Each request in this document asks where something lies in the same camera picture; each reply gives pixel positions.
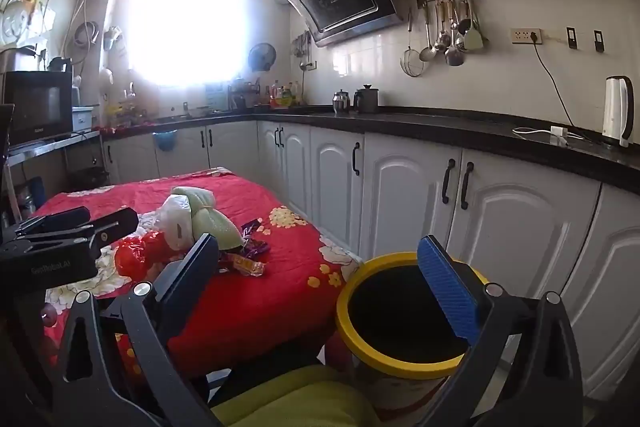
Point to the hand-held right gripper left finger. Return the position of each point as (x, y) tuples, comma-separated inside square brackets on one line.
[(192, 267)]

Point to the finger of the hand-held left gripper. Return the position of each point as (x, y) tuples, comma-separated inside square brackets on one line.
[(117, 222), (55, 219)]

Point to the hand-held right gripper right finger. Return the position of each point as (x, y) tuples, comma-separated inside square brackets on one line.
[(447, 287)]

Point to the red plastic bag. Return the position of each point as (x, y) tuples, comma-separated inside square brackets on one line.
[(137, 254)]

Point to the white plastic bag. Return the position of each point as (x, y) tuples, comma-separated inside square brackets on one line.
[(175, 222)]

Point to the green and white plastic bags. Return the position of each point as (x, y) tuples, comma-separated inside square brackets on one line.
[(205, 219)]

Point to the orange snack wrapper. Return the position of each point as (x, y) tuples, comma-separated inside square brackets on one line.
[(245, 264)]

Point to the purple candy wrapper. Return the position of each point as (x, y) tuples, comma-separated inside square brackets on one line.
[(250, 228), (255, 249)]

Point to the yellow-rimmed trash bin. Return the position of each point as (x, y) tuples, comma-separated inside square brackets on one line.
[(380, 302)]

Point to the steel shelf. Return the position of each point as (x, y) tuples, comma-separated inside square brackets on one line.
[(50, 146)]

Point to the red floral tablecloth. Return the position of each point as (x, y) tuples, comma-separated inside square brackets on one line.
[(280, 287)]

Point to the blue hanging bin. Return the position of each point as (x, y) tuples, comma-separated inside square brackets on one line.
[(164, 141)]

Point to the white storage box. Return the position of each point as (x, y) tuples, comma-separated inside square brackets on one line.
[(82, 119)]

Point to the white base cabinets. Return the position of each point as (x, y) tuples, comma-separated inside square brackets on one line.
[(400, 192)]

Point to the black microwave oven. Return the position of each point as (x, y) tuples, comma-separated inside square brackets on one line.
[(37, 107)]

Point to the black countertop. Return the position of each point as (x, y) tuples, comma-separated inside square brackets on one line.
[(450, 122)]

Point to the person's green clothing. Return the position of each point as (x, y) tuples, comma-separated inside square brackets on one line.
[(300, 397)]

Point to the group of condiment bottles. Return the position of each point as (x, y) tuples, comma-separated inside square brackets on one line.
[(285, 96)]

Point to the steel pots on counter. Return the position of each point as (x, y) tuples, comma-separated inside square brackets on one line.
[(367, 101)]

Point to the steel teapot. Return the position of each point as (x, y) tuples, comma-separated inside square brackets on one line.
[(341, 103)]

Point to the kitchen window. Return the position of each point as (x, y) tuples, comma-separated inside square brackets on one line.
[(190, 22)]

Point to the small blue fan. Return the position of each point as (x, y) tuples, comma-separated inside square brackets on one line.
[(262, 56)]

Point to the white electric kettle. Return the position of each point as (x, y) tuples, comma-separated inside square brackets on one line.
[(614, 112)]

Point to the row of hanging steel utensils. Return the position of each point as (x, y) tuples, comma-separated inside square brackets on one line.
[(452, 37)]

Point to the beige wall power strip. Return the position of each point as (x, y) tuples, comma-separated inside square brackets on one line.
[(522, 36)]

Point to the black wall hook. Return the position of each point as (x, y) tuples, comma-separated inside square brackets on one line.
[(599, 41), (571, 38)]

